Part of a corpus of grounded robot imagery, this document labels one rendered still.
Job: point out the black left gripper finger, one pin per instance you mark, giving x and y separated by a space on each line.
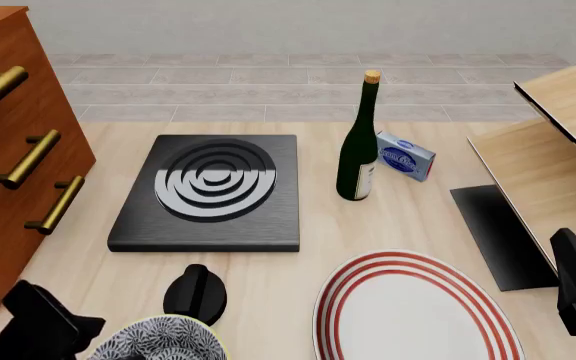
89 332

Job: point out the black-white patterned bowl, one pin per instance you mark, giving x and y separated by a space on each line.
168 339

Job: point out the round black stove knob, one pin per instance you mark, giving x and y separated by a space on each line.
195 292

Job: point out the flat black stove plate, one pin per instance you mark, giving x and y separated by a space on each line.
133 225

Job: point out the small flat black plate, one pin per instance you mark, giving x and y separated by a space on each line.
38 313

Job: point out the pale wooden shelf rack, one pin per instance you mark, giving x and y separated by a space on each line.
543 168

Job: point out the white plate with red rings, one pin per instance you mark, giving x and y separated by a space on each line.
408 318

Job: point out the blue-white cream cheese box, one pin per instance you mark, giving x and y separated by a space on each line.
405 157

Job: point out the red-brown wooden cabinet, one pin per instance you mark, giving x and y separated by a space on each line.
13 112

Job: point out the dark green wine bottle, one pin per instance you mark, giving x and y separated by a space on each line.
355 165

